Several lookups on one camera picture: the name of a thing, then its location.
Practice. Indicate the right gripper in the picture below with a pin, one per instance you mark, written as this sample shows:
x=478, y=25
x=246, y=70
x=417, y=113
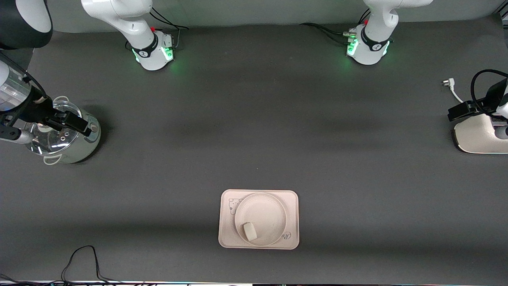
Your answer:
x=38, y=111

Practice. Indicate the steel pot with glass lid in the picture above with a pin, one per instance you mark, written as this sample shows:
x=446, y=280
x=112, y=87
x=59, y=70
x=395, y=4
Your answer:
x=89, y=147

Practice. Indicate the cream white toaster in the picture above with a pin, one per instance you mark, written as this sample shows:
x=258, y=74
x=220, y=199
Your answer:
x=476, y=139

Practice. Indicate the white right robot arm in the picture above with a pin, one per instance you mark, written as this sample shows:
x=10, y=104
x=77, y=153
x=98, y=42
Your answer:
x=119, y=16

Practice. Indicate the glass pot lid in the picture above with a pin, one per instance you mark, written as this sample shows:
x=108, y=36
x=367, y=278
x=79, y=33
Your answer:
x=55, y=143

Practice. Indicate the small white bun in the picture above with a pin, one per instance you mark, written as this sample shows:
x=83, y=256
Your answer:
x=250, y=231

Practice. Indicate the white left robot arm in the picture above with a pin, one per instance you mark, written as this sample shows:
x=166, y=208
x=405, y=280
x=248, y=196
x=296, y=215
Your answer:
x=373, y=39

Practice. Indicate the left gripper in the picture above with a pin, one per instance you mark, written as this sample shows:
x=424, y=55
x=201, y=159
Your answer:
x=492, y=97

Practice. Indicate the beige rectangular tray, rabbit print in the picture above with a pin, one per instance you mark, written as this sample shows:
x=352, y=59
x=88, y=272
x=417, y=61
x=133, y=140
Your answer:
x=225, y=235

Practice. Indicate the round beige plate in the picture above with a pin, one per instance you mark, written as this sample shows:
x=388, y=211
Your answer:
x=262, y=214

